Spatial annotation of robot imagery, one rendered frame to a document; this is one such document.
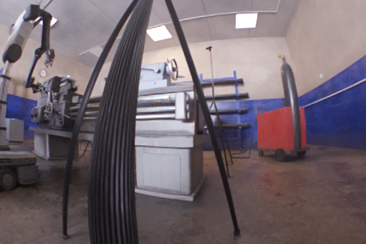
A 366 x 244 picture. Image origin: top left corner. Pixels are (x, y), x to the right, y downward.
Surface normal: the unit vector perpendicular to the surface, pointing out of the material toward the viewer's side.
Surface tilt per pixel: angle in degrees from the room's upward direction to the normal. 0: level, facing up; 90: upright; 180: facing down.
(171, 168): 90
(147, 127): 90
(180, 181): 90
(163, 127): 90
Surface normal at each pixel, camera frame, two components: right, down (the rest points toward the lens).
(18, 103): 0.96, -0.06
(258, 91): -0.29, -0.16
